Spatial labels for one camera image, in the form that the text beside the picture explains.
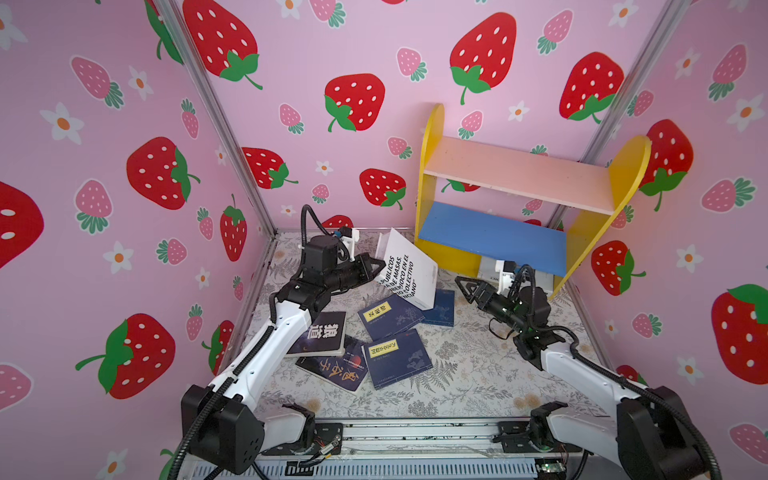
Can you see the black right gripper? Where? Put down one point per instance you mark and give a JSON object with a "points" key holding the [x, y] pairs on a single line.
{"points": [[486, 293]]}

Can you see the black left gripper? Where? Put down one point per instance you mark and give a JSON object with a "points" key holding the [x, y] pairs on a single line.
{"points": [[361, 270]]}

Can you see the white book black spanish text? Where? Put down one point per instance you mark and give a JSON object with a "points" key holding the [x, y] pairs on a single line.
{"points": [[409, 272]]}

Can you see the white Chokladfabriken photo book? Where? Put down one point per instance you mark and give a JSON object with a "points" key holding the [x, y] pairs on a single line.
{"points": [[545, 281]]}

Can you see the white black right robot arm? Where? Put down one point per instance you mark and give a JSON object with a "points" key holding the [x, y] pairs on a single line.
{"points": [[646, 431]]}

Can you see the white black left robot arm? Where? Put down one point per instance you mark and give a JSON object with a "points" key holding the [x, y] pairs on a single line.
{"points": [[219, 421]]}

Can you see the navy book by shelf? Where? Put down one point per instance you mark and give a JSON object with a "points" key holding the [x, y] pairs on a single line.
{"points": [[442, 313]]}

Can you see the navy book upper yellow label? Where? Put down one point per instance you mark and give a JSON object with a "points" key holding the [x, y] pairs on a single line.
{"points": [[389, 317]]}

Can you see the navy book yellow label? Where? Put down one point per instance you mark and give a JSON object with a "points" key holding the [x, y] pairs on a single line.
{"points": [[396, 358], [389, 317]]}

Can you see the black book white chinese title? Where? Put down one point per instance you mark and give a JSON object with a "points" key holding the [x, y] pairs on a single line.
{"points": [[325, 337]]}

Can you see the navy book lower yellow label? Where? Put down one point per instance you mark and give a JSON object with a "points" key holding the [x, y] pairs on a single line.
{"points": [[396, 358]]}

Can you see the dark book orange calligraphy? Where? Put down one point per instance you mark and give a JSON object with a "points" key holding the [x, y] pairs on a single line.
{"points": [[346, 372]]}

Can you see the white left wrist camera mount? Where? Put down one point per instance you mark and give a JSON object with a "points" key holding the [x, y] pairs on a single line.
{"points": [[349, 236]]}

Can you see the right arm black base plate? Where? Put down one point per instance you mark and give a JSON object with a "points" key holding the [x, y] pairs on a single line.
{"points": [[516, 436]]}

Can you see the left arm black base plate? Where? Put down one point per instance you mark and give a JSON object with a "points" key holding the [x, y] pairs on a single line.
{"points": [[311, 441]]}

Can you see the aluminium front rail frame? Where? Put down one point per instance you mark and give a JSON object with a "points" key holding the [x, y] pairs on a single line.
{"points": [[442, 448]]}

